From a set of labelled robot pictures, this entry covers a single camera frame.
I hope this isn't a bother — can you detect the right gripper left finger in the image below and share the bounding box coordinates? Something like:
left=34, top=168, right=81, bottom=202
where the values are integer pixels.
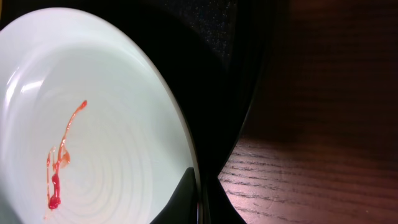
left=150, top=167, right=198, bottom=224

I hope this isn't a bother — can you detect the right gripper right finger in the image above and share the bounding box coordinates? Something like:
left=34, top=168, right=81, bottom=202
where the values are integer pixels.
left=203, top=177, right=246, bottom=224

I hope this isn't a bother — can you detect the light blue plate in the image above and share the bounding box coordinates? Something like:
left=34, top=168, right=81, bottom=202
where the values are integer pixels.
left=1, top=8, right=200, bottom=223

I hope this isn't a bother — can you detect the black round tray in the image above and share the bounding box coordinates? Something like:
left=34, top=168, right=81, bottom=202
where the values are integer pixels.
left=0, top=0, right=290, bottom=224

